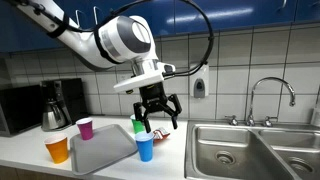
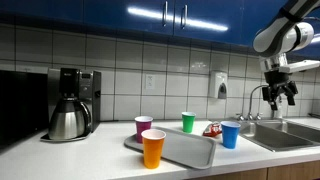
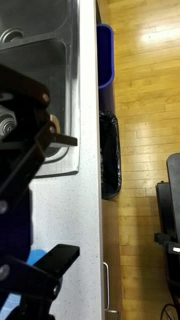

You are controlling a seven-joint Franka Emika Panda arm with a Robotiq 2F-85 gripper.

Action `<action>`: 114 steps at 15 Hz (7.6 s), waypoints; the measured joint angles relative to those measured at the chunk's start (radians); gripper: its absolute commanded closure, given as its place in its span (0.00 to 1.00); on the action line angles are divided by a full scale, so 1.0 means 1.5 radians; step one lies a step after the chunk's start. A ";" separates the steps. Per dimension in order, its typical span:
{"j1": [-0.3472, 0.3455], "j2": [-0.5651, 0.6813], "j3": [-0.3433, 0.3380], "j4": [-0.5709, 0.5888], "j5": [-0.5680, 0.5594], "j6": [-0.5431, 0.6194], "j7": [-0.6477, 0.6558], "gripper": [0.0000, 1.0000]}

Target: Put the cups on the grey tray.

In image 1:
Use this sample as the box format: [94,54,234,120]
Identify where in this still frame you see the red snack bag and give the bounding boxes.
[151,126,171,144]

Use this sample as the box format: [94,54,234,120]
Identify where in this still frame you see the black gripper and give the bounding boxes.
[132,81,184,134]

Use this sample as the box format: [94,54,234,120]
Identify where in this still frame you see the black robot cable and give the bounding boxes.
[6,0,215,80]

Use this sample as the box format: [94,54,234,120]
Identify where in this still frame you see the stainless steel double sink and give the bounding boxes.
[184,119,320,180]

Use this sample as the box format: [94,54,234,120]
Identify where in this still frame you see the blue plastic cup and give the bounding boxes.
[134,131,155,163]

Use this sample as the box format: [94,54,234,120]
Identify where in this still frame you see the orange plastic cup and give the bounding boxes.
[43,132,70,165]

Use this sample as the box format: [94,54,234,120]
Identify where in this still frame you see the black microwave oven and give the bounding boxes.
[0,84,44,138]

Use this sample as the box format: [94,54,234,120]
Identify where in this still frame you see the chrome faucet handle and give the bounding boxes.
[224,115,239,127]
[261,115,279,128]

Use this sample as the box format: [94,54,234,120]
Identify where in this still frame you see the clear soap bottle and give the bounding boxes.
[311,106,320,128]

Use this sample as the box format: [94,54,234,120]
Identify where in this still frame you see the black coffee maker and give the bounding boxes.
[39,77,89,131]

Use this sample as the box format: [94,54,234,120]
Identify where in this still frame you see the chrome gooseneck faucet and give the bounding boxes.
[246,76,297,127]

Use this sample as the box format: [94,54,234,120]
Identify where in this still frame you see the grey plastic tray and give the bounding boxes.
[69,123,139,176]

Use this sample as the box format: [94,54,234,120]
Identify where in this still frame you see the wooden lower cabinet front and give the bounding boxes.
[0,165,76,180]

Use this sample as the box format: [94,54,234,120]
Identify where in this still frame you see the stainless steel coffee carafe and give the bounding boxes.
[41,99,68,132]

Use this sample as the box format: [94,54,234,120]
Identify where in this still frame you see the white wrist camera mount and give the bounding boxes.
[113,61,177,95]

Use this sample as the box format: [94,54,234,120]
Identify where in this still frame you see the magenta plastic cup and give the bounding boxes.
[75,117,95,141]

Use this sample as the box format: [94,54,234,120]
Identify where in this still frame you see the green plastic cup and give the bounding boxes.
[129,113,146,135]

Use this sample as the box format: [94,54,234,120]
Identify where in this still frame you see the white wall soap dispenser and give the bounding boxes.
[189,63,210,99]

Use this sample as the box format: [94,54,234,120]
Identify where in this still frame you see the blue glossy cabinet door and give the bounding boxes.
[295,0,320,24]
[89,0,176,38]
[0,0,93,54]
[174,0,298,34]

